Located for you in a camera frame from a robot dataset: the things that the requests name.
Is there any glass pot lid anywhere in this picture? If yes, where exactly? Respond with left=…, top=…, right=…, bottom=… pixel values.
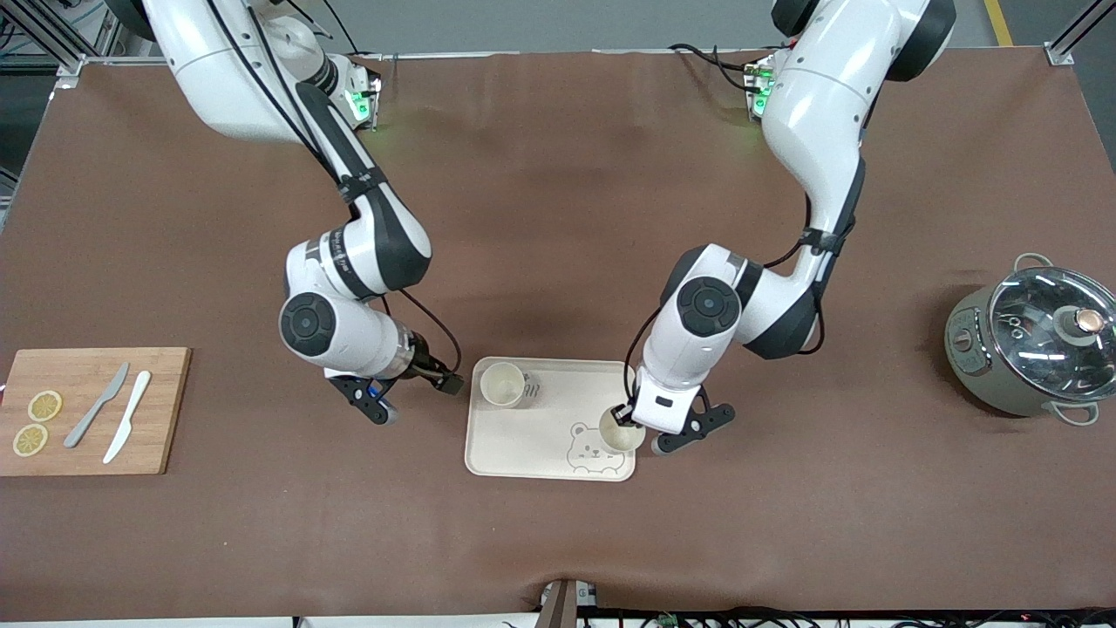
left=988, top=266, right=1116, bottom=402

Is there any brown table cover mat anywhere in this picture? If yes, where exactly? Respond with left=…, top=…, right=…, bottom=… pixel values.
left=0, top=48, right=1116, bottom=622

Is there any cream tray with bear print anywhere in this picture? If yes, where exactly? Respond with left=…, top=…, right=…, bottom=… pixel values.
left=464, top=357, right=638, bottom=482

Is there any grey plastic knife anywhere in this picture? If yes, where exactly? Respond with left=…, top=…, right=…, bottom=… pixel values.
left=64, top=362, right=131, bottom=449

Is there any sage green electric pot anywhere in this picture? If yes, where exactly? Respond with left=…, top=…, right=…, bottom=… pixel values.
left=944, top=253, right=1116, bottom=427

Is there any grey metal clamp bracket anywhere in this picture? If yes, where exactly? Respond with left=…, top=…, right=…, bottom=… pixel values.
left=539, top=577, right=599, bottom=628

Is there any white plastic cup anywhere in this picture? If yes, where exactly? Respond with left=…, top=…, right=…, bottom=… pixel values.
left=480, top=361, right=527, bottom=409
left=600, top=408, right=647, bottom=454

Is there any black base power cable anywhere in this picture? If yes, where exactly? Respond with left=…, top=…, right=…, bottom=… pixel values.
left=288, top=0, right=384, bottom=60
left=670, top=42, right=759, bottom=92

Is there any wooden cutting board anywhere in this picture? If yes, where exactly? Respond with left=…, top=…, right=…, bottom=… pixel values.
left=0, top=347, right=193, bottom=477

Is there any aluminium frame profile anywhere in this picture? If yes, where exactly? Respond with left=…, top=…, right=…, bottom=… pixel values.
left=1046, top=0, right=1116, bottom=66
left=0, top=0, right=119, bottom=79

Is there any white plastic knife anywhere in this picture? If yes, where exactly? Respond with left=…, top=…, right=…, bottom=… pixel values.
left=103, top=371, right=153, bottom=465

